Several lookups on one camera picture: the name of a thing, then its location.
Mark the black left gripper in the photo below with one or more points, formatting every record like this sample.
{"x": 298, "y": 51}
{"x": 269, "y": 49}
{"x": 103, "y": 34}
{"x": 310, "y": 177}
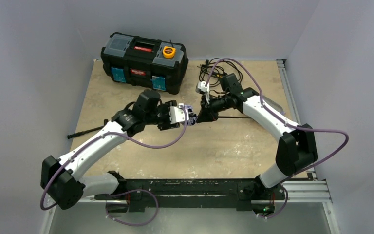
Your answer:
{"x": 167, "y": 121}

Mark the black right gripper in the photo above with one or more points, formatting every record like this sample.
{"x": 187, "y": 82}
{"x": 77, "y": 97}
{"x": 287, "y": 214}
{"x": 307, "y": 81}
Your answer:
{"x": 207, "y": 112}

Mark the lavender folding umbrella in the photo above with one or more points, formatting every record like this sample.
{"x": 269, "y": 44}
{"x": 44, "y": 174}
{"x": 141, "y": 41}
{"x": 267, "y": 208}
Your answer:
{"x": 192, "y": 116}

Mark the pink umbrella case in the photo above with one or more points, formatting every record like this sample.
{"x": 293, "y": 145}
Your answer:
{"x": 275, "y": 105}

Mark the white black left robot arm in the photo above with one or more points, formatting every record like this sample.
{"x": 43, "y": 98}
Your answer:
{"x": 62, "y": 179}

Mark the right blue toolbox latch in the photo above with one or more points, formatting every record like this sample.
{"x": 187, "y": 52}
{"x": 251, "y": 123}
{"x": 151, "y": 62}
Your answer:
{"x": 158, "y": 83}

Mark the blue toolbox latch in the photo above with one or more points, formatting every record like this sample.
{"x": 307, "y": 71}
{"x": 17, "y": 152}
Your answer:
{"x": 118, "y": 75}
{"x": 158, "y": 83}

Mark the black plastic toolbox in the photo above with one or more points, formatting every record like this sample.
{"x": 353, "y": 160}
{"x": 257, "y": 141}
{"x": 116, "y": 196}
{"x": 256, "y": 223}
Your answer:
{"x": 141, "y": 58}

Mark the left blue toolbox latch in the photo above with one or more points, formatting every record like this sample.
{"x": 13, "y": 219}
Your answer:
{"x": 118, "y": 75}

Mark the yellow tape measure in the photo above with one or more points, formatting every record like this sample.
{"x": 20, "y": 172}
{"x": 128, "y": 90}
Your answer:
{"x": 169, "y": 52}

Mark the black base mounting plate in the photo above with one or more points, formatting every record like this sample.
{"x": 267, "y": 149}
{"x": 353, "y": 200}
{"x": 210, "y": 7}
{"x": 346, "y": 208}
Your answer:
{"x": 135, "y": 195}

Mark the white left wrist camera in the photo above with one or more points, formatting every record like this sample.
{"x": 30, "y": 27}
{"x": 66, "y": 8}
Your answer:
{"x": 178, "y": 114}

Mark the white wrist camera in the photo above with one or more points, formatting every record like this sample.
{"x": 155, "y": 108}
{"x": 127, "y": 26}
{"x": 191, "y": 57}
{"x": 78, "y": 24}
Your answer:
{"x": 178, "y": 114}
{"x": 203, "y": 88}

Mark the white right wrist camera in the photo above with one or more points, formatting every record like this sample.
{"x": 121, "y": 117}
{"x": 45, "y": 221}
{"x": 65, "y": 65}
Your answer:
{"x": 203, "y": 88}

